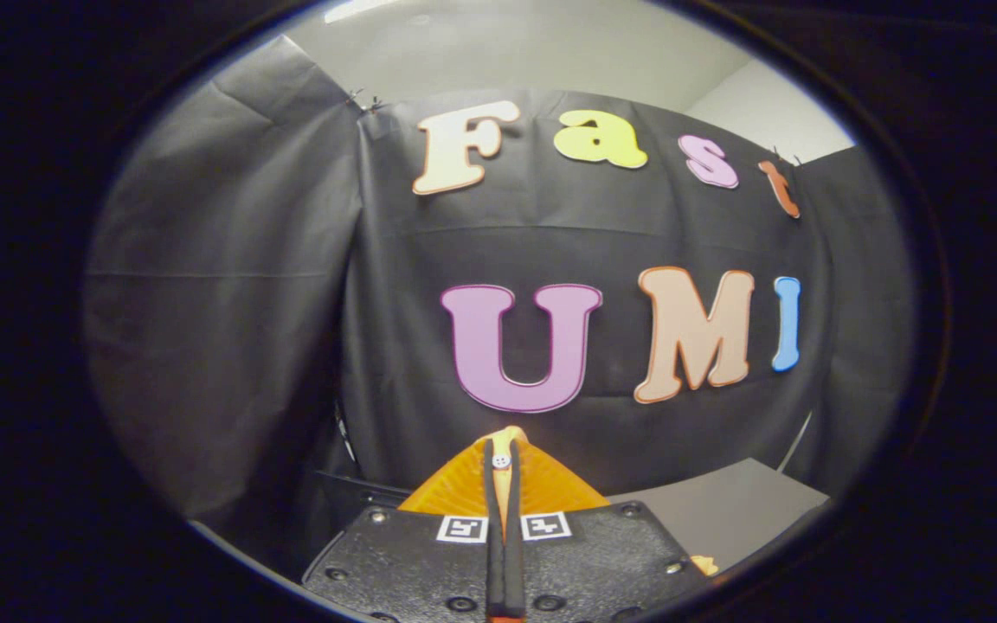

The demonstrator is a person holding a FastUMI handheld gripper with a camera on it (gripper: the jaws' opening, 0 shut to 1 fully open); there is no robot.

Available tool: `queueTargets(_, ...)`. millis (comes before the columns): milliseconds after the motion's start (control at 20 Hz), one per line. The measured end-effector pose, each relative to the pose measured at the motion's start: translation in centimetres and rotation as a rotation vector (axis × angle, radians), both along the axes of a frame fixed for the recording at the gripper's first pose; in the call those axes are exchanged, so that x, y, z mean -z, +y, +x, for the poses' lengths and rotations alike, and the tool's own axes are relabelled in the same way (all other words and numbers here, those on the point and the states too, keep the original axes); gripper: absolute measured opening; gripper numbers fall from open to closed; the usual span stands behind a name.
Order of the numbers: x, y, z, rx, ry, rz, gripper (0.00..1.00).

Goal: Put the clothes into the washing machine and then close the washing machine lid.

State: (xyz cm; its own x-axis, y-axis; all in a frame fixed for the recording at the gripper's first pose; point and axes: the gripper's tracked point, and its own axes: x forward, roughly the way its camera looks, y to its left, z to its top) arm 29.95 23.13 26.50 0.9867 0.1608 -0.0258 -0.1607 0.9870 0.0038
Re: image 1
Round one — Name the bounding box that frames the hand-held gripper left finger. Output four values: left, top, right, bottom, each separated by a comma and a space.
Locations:
302, 437, 506, 623

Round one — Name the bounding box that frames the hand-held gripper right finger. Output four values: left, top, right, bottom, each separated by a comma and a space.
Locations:
507, 437, 711, 623

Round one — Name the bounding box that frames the yellow orange buttoned garment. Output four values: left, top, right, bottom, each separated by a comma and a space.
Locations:
486, 424, 721, 579

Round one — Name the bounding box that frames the black backdrop cloth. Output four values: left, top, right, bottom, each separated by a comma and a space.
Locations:
83, 35, 919, 555

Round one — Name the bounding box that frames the white cabinet with dark frame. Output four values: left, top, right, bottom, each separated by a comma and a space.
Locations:
609, 458, 831, 574

